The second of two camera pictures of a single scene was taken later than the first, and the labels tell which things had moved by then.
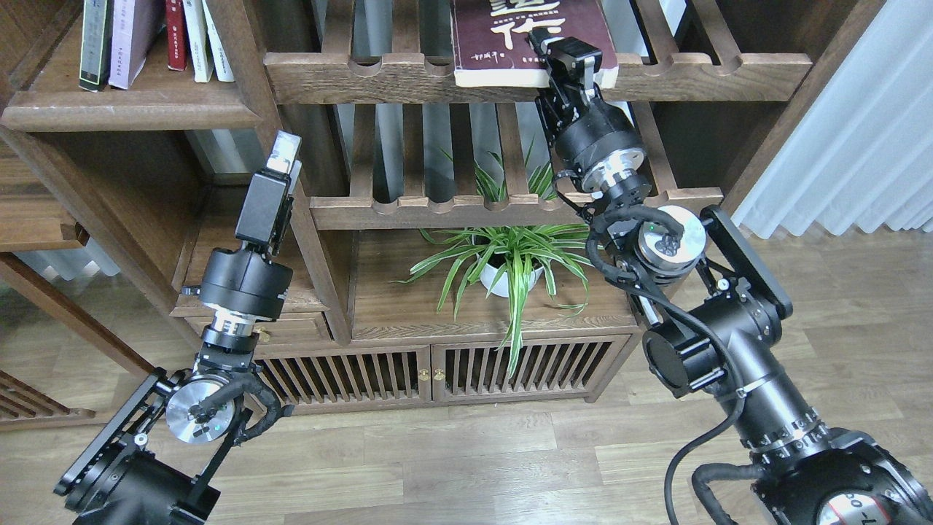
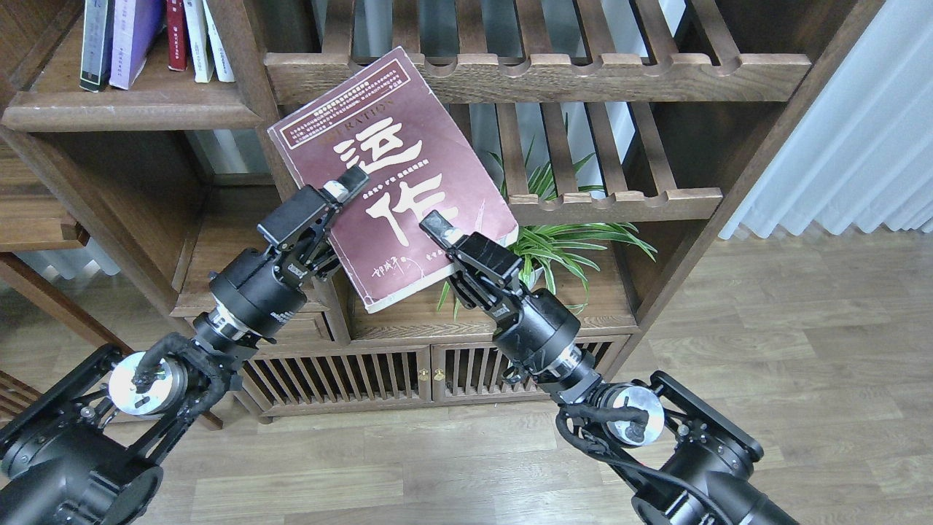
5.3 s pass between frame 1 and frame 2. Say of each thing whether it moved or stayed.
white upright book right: stayed
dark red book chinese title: moved
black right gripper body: moved
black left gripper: moved
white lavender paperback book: stayed
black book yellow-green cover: stayed
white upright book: stayed
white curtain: stayed
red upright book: stayed
